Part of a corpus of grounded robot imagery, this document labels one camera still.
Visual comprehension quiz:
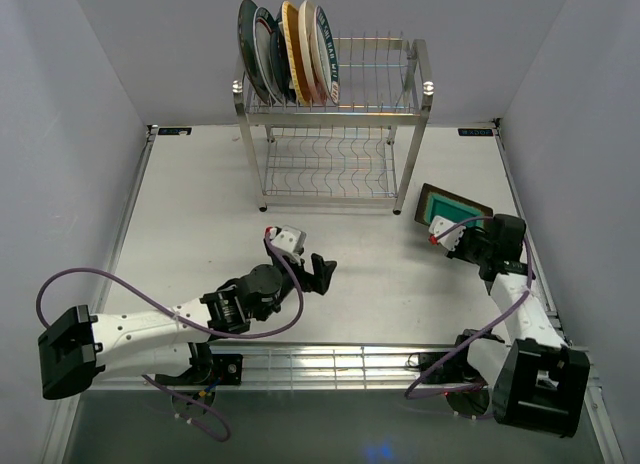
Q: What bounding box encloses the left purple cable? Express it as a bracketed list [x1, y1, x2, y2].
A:
[35, 236, 306, 443]

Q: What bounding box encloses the pink cream floral round plate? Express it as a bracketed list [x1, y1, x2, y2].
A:
[298, 0, 325, 105]

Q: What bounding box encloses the green square dish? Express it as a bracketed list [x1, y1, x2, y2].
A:
[425, 193, 493, 225]

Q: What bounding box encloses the white plate green red rim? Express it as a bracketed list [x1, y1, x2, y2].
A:
[253, 7, 283, 103]

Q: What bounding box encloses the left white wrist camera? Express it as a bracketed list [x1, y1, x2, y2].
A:
[265, 225, 307, 265]

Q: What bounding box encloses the square bamboo-pattern tray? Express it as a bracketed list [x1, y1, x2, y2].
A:
[280, 1, 311, 106]

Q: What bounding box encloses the dark blue leaf-shaped dish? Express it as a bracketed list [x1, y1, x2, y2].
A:
[270, 15, 296, 103]

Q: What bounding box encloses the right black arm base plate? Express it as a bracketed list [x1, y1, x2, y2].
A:
[415, 351, 484, 385]

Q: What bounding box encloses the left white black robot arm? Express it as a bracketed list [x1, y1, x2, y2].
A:
[37, 254, 337, 400]

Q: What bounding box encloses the large dark teal round plate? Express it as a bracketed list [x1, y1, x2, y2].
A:
[237, 0, 272, 105]

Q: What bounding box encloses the purple cable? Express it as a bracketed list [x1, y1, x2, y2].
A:
[35, 236, 306, 443]
[403, 215, 537, 421]

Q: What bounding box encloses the stainless steel two-tier dish rack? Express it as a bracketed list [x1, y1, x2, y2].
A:
[232, 36, 435, 215]

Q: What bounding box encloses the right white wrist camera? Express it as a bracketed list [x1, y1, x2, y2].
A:
[429, 215, 466, 252]

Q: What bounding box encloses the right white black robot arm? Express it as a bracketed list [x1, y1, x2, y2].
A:
[431, 214, 590, 438]

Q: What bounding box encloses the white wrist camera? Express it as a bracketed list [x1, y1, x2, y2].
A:
[265, 225, 307, 265]
[429, 215, 466, 252]

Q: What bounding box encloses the aluminium front rail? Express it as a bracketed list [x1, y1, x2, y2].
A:
[57, 342, 448, 397]

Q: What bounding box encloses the dark square plate gold rim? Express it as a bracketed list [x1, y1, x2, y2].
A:
[414, 183, 493, 229]

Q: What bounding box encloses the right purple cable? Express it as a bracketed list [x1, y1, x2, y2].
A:
[403, 215, 537, 421]

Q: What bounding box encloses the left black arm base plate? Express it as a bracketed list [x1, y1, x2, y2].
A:
[155, 354, 243, 387]

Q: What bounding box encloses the white plate navy lettered rim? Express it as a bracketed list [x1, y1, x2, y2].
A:
[312, 6, 340, 104]

